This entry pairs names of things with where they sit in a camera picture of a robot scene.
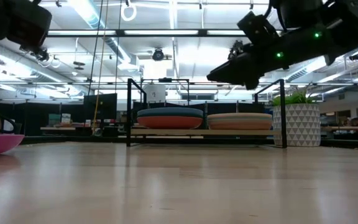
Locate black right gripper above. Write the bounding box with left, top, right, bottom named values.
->
left=206, top=32, right=323, bottom=90

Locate peach plate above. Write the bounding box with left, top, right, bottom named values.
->
left=206, top=112, right=273, bottom=121

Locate black partition panel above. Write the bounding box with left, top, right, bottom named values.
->
left=206, top=102, right=265, bottom=114
left=17, top=102, right=85, bottom=134

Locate green plant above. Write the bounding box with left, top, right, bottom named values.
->
left=272, top=88, right=318, bottom=106

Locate blue plate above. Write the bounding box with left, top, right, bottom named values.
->
left=137, top=107, right=204, bottom=119

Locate red-orange plate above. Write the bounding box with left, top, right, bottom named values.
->
left=137, top=116, right=204, bottom=130

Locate white triangle-pattern planter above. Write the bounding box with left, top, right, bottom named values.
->
left=272, top=103, right=321, bottom=147

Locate black monitor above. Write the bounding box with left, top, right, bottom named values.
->
left=83, top=93, right=117, bottom=122

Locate background wooden desk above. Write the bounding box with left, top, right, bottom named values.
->
left=321, top=126, right=358, bottom=131

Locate background wooden table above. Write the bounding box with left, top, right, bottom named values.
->
left=40, top=126, right=77, bottom=131

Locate teal box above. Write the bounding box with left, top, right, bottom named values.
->
left=48, top=113, right=61, bottom=127

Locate white chair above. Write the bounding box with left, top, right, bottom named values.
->
left=3, top=119, right=16, bottom=134

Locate black camera with cable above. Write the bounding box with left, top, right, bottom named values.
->
left=227, top=39, right=245, bottom=60

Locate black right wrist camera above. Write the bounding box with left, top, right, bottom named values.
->
left=237, top=11, right=281, bottom=47

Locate black overhead frame bar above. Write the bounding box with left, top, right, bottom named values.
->
left=47, top=29, right=248, bottom=38

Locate round black overhead camera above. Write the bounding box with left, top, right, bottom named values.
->
left=152, top=48, right=166, bottom=62

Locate black wire dish rack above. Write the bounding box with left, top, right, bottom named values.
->
left=126, top=78, right=288, bottom=149

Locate white hanging ring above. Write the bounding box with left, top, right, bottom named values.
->
left=120, top=0, right=137, bottom=22

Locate yellow hanging cord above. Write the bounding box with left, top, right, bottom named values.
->
left=91, top=0, right=110, bottom=133

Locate black hanging cable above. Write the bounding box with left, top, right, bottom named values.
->
left=87, top=0, right=104, bottom=94

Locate black ceiling camera cluster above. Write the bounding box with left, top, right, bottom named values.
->
left=29, top=46, right=50, bottom=62

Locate curved black cable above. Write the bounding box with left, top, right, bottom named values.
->
left=0, top=105, right=17, bottom=134

